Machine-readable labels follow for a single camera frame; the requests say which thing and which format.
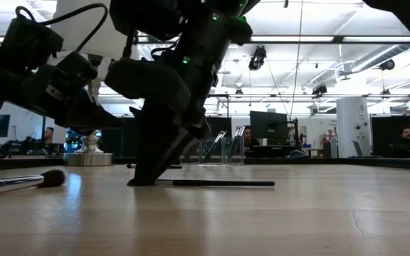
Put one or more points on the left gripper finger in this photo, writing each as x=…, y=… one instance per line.
x=91, y=117

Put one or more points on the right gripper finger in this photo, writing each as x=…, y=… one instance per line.
x=155, y=142

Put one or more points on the thin black makeup brush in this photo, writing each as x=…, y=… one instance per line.
x=130, y=165

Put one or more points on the clear acrylic organizer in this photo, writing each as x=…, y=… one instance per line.
x=205, y=156

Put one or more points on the black eyeliner pencil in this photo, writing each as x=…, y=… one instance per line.
x=226, y=183

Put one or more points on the fluffy makeup brush silver ferrule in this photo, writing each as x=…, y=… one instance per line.
x=13, y=183

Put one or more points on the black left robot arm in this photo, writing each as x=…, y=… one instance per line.
x=30, y=42

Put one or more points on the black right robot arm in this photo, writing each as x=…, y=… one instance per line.
x=144, y=17

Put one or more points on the white shade silver table lamp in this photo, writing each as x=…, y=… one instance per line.
x=88, y=159

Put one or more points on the person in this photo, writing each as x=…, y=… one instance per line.
x=49, y=135
x=249, y=137
x=406, y=138

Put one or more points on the black ceiling spotlight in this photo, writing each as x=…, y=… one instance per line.
x=387, y=64
x=319, y=89
x=258, y=57

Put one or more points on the black partition panels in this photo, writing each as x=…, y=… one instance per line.
x=223, y=124
x=383, y=135

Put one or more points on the overhead light bar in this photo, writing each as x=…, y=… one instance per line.
x=290, y=38

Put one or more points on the black computer monitor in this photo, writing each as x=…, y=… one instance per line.
x=269, y=126

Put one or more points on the white pillar with signs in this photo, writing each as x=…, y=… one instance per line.
x=352, y=124

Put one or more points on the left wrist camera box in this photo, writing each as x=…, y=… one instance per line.
x=75, y=71

